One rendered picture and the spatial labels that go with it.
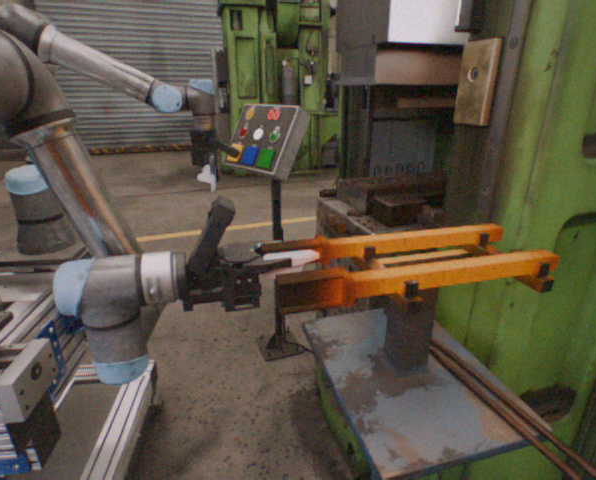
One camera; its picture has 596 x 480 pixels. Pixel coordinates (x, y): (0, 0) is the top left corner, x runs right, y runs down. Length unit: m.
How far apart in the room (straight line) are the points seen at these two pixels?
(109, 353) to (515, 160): 0.83
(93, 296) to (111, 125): 8.43
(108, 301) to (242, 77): 5.51
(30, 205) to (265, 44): 4.91
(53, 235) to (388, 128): 1.12
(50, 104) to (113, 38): 8.30
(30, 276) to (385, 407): 1.07
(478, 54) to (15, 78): 0.83
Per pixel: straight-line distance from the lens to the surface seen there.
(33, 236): 1.32
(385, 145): 1.43
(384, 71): 1.10
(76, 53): 1.23
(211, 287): 0.58
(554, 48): 0.90
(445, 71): 1.21
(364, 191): 1.13
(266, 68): 5.86
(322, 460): 1.60
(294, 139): 1.52
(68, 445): 1.55
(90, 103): 8.95
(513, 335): 1.05
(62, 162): 0.67
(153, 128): 8.94
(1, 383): 0.89
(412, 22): 1.08
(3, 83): 0.59
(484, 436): 0.72
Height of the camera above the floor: 1.26
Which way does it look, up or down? 22 degrees down
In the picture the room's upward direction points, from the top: straight up
